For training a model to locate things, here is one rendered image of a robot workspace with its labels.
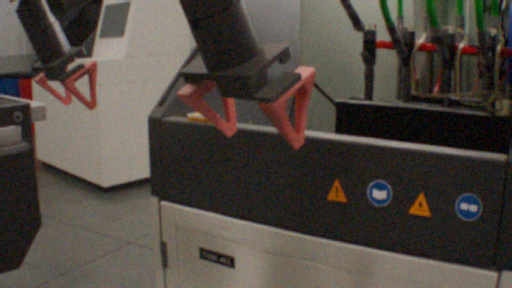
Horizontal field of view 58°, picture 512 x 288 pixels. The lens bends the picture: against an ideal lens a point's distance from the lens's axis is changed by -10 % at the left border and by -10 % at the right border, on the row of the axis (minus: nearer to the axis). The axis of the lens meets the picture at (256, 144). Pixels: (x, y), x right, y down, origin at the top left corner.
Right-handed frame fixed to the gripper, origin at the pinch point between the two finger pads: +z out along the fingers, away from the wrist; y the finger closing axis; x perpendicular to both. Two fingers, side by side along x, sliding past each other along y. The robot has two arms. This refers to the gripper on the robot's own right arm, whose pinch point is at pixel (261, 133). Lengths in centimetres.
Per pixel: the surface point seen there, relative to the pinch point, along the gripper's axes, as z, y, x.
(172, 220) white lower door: 29.5, 39.6, -3.9
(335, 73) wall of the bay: 31, 41, -64
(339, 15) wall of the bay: 18, 40, -71
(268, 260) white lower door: 33.7, 17.8, -6.2
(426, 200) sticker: 22.1, -8.3, -17.2
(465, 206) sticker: 22.6, -14.1, -18.1
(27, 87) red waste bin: 118, 565, -146
